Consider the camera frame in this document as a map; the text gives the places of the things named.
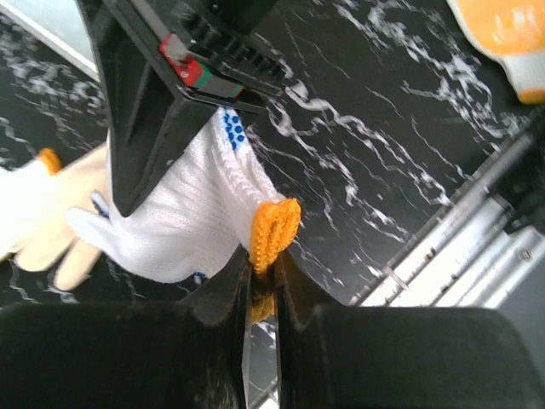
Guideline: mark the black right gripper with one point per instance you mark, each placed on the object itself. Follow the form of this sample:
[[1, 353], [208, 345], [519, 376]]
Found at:
[[162, 64]]

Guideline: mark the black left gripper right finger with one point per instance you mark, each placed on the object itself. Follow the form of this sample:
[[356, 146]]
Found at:
[[335, 356]]

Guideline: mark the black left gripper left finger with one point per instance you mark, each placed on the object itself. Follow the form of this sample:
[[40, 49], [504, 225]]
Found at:
[[164, 354]]

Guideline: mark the blue dotted white glove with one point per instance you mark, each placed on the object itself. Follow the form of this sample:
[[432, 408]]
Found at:
[[214, 198]]

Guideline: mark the yellow dotted glove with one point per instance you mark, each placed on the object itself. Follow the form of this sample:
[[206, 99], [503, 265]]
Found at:
[[510, 33]]

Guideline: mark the plain white cotton glove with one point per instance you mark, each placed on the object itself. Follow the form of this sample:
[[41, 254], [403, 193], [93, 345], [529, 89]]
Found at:
[[34, 201]]

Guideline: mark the aluminium front rail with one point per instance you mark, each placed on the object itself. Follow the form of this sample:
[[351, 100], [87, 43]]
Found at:
[[482, 248]]

